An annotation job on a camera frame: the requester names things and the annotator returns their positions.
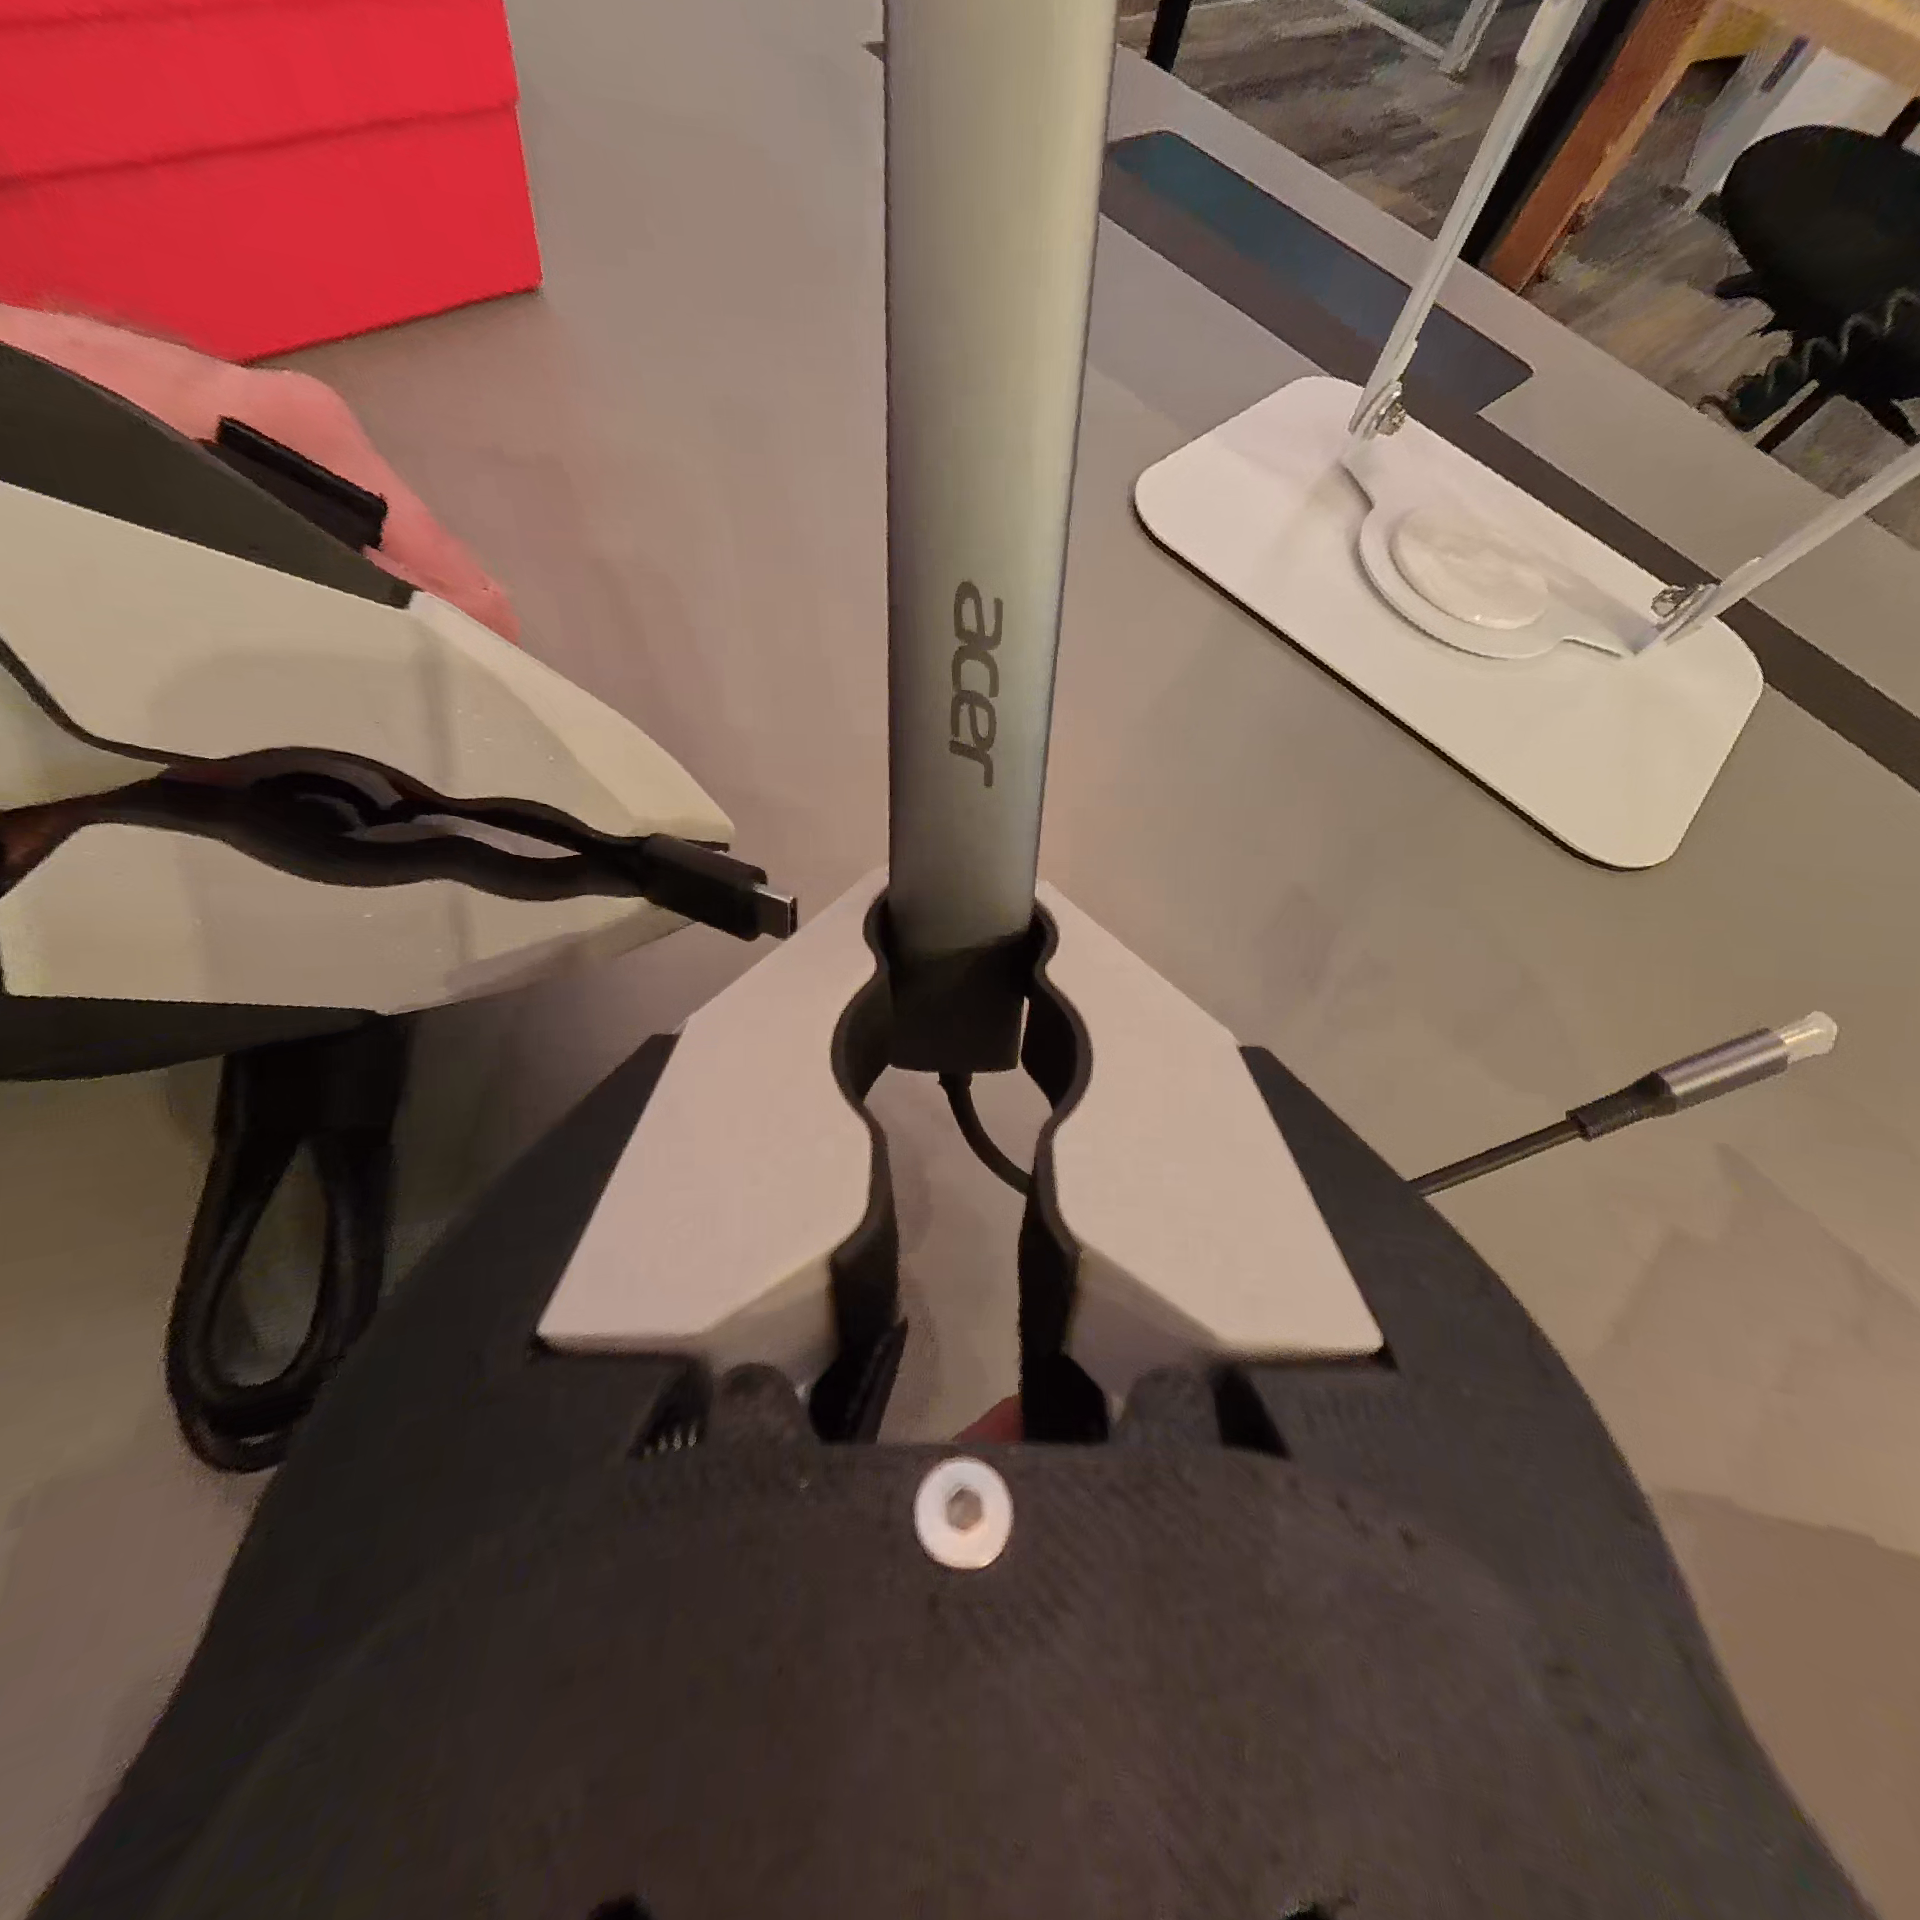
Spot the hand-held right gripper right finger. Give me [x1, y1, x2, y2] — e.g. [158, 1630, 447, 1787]
[1016, 878, 1385, 1406]

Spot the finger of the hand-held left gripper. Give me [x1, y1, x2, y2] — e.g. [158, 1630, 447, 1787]
[0, 475, 740, 849]
[0, 811, 753, 1010]

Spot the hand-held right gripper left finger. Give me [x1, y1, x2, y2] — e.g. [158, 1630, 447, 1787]
[538, 878, 912, 1412]

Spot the red plastic bin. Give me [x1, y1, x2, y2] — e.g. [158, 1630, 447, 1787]
[0, 0, 548, 369]

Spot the black usb-c cable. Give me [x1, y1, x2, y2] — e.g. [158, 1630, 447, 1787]
[0, 753, 802, 1473]

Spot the black hub cable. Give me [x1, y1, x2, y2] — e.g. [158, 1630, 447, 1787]
[927, 1013, 1840, 1210]

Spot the white tablet stand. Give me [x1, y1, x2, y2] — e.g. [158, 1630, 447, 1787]
[1480, 0, 1920, 292]

